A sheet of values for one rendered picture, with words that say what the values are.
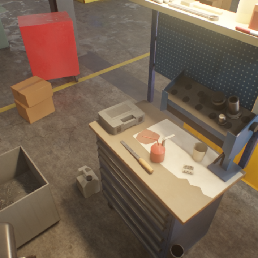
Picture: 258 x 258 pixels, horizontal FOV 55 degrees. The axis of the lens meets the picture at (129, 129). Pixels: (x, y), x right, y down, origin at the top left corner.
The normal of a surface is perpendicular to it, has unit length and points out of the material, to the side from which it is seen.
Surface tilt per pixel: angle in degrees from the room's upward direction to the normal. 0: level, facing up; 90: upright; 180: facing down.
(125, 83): 0
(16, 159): 90
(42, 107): 90
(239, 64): 90
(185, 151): 0
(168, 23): 90
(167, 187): 0
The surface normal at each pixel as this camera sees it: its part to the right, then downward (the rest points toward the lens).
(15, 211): 0.64, 0.50
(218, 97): -0.37, -0.49
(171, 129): 0.00, -0.76
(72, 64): 0.36, 0.61
